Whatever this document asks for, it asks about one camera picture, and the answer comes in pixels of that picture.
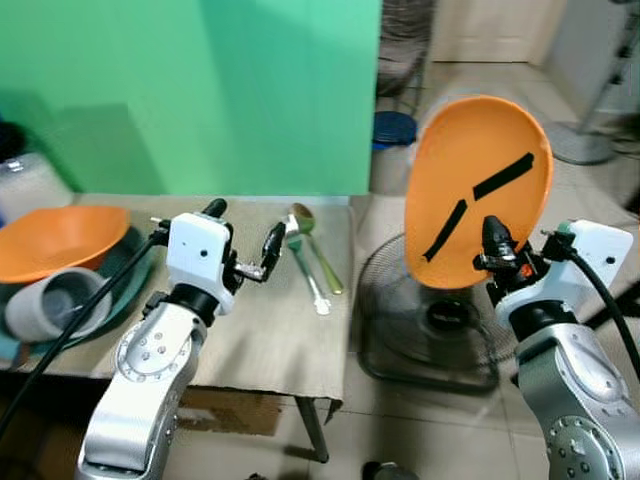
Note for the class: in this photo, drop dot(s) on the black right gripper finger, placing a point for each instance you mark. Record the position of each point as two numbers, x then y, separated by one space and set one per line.
496 236

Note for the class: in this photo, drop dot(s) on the orange plate with black stripes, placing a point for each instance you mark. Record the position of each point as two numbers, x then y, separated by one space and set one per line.
460 160

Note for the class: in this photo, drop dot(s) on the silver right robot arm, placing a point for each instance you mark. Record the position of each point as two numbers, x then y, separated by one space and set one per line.
580 400

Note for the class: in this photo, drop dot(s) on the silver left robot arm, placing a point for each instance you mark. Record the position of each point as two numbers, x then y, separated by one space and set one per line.
150 360

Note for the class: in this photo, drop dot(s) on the gold metal spoon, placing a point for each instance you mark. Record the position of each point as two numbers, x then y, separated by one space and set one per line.
303 218

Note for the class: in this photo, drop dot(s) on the black floor fan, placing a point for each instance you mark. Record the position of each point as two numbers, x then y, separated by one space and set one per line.
420 340

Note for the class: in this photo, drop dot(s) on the dark green tray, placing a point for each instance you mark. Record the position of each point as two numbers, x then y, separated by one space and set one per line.
128 275

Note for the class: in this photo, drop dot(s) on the green backdrop screen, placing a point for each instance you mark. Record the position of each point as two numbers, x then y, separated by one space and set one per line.
200 90

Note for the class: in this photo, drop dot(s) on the brown cardboard box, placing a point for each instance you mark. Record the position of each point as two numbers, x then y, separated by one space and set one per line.
230 412

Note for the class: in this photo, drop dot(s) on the blue-lidded plastic jar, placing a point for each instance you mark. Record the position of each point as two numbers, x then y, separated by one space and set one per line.
393 130

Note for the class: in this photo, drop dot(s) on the orange bowl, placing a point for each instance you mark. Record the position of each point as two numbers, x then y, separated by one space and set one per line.
55 240

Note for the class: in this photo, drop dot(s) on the black table leg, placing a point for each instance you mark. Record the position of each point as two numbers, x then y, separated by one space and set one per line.
313 430

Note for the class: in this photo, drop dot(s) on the clear plastic container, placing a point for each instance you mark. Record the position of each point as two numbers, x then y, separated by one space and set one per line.
30 185

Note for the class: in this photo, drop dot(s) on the grey cup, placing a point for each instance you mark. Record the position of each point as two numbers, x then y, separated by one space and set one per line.
45 310

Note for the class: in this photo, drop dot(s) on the beige door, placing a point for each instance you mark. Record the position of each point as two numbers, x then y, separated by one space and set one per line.
500 30

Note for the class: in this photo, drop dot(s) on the dark patterned chair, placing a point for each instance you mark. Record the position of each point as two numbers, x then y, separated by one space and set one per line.
402 40

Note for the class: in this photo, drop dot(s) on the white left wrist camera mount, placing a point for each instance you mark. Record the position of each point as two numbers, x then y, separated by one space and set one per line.
195 250

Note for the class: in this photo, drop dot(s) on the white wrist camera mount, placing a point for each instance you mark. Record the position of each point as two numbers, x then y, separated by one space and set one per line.
195 250
585 262

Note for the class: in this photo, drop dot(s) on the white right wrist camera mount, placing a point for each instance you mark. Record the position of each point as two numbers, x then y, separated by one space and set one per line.
585 262

